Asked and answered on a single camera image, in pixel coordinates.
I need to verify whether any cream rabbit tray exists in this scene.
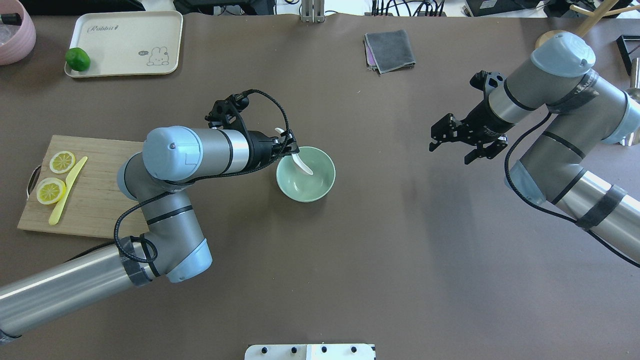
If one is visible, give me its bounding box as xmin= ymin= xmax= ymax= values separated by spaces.
xmin=64 ymin=10 xmax=183 ymax=78

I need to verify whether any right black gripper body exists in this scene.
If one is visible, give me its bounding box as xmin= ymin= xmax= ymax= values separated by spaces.
xmin=450 ymin=99 xmax=511 ymax=148

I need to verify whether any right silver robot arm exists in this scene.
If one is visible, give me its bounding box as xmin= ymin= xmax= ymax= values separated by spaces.
xmin=429 ymin=32 xmax=640 ymax=266

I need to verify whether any yellow plastic knife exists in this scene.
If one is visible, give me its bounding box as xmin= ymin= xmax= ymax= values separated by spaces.
xmin=48 ymin=156 xmax=89 ymax=226

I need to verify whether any wooden cutting board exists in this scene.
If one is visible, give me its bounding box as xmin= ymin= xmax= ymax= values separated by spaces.
xmin=17 ymin=135 xmax=143 ymax=239

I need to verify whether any light green bowl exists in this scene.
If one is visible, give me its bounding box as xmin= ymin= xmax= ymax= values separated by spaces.
xmin=276 ymin=146 xmax=336 ymax=203

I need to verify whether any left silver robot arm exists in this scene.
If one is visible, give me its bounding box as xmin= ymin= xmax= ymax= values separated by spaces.
xmin=0 ymin=125 xmax=298 ymax=344

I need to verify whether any pink bowl with ice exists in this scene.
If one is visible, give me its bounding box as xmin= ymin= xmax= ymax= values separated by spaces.
xmin=0 ymin=0 xmax=36 ymax=66

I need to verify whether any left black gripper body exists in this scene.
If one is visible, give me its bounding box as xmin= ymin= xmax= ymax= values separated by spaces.
xmin=247 ymin=131 xmax=286 ymax=168

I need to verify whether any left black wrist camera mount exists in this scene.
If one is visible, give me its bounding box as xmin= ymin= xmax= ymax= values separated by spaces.
xmin=205 ymin=93 xmax=250 ymax=136

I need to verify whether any grey folded cloth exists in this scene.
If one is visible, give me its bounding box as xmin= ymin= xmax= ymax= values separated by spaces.
xmin=363 ymin=29 xmax=416 ymax=75

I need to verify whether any green lime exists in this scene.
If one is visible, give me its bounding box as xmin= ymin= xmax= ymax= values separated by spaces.
xmin=64 ymin=47 xmax=91 ymax=72

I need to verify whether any aluminium frame post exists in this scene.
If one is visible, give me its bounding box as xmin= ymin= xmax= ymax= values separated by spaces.
xmin=300 ymin=0 xmax=326 ymax=24

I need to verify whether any wooden mug tree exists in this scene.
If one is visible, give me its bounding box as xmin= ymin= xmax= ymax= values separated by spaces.
xmin=534 ymin=0 xmax=640 ymax=49

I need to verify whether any lemon slice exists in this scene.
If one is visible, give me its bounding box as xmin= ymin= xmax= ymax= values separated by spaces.
xmin=35 ymin=177 xmax=67 ymax=205
xmin=49 ymin=150 xmax=76 ymax=174

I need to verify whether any white ceramic spoon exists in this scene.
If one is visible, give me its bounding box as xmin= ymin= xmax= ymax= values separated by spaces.
xmin=274 ymin=127 xmax=314 ymax=176

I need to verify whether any white pedestal column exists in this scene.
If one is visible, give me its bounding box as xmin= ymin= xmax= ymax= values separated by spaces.
xmin=244 ymin=342 xmax=377 ymax=360

